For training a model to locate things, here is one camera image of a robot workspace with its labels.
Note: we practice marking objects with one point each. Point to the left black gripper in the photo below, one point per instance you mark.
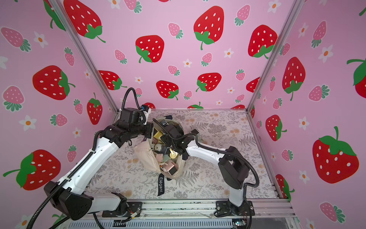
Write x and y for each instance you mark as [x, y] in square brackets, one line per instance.
[148, 126]

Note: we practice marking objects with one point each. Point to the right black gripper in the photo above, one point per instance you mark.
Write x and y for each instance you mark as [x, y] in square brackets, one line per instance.
[173, 132]

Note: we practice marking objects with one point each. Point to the cream canvas tote bag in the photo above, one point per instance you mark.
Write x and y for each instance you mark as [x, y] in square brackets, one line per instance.
[146, 154]

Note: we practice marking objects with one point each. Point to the pink pencil sharpener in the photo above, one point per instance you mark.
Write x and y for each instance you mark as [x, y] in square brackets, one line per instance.
[159, 157]
[170, 167]

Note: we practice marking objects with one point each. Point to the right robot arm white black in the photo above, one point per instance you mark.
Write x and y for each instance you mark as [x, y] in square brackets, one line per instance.
[237, 172]

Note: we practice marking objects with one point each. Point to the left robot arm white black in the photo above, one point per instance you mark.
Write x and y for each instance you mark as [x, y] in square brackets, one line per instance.
[68, 194]

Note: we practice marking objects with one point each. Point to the yellow pencil sharpener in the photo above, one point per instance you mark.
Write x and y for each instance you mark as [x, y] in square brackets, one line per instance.
[157, 136]
[173, 154]

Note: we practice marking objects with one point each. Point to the dark grey pencil sharpener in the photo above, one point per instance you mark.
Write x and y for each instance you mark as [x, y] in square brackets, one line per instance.
[160, 148]

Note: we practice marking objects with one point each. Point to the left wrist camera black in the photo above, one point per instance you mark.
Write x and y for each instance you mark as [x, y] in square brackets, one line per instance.
[135, 116]

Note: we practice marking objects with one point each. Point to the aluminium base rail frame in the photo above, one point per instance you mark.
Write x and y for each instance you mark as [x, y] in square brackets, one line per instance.
[194, 214]

